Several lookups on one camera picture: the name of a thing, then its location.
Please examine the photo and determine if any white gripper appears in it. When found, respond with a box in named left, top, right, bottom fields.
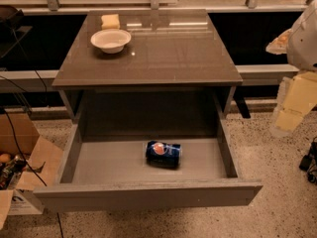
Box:
left=265, top=0, right=317, bottom=138

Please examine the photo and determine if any blue pepsi can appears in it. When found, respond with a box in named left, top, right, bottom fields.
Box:
left=146, top=141, right=182, bottom=169

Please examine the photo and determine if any grey cabinet with counter top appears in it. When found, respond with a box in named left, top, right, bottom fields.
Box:
left=52, top=9, right=252, bottom=124

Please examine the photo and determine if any open grey top drawer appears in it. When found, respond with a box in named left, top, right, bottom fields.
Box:
left=33, top=92, right=264, bottom=213

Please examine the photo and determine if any black device on floor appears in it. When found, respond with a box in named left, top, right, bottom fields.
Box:
left=299, top=137, right=317, bottom=183

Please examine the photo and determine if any white paper bowl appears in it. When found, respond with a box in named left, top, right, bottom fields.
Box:
left=90, top=29, right=131, bottom=54

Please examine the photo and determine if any yellow sponge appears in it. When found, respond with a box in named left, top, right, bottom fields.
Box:
left=101, top=14, right=120, bottom=30

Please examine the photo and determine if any brown cardboard box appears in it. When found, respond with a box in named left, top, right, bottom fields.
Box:
left=0, top=113, right=62, bottom=228

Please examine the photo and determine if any dark object top left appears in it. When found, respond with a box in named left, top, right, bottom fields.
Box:
left=0, top=5, right=24, bottom=29

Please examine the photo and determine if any black cable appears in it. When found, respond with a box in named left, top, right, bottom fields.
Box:
left=0, top=27, right=64, bottom=238

